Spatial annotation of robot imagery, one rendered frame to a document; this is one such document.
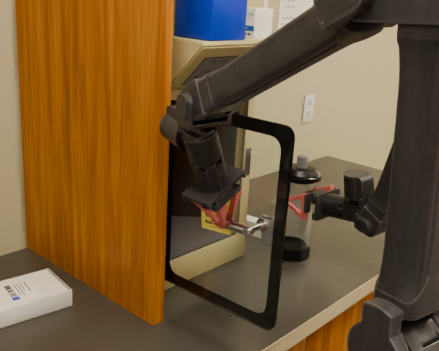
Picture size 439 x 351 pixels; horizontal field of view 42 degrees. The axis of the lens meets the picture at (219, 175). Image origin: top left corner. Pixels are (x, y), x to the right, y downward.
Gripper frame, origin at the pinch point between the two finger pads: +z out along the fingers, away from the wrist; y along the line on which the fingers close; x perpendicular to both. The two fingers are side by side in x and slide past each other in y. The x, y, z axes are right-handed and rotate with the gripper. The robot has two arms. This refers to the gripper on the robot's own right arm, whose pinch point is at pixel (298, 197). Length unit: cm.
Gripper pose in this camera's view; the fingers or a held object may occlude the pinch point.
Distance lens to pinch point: 150.9
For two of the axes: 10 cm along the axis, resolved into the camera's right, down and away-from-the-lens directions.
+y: -6.8, 1.6, -7.1
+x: -0.1, 9.7, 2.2
